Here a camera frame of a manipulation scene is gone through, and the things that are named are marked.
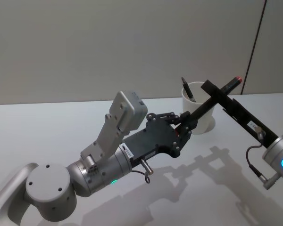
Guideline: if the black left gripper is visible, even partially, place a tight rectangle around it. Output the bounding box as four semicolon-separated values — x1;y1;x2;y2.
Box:
122;111;199;166

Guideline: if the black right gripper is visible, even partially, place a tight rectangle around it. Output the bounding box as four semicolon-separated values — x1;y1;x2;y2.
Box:
200;80;279;149

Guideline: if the black marker with red cap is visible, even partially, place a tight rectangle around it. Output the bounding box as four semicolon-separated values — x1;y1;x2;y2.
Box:
175;76;243;137

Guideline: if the black pen with silver tip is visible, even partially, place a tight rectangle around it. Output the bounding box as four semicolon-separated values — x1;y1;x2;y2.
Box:
181;77;197;103

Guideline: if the white cylindrical cup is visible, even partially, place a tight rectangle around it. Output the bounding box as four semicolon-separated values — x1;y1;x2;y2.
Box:
181;81;216;135

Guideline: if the white table cloth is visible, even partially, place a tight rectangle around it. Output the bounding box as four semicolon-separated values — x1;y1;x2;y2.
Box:
0;93;283;226

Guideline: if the thin dark wrist cable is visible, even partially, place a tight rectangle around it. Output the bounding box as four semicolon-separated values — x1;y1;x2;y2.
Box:
246;145;266;183
131;159;155;185

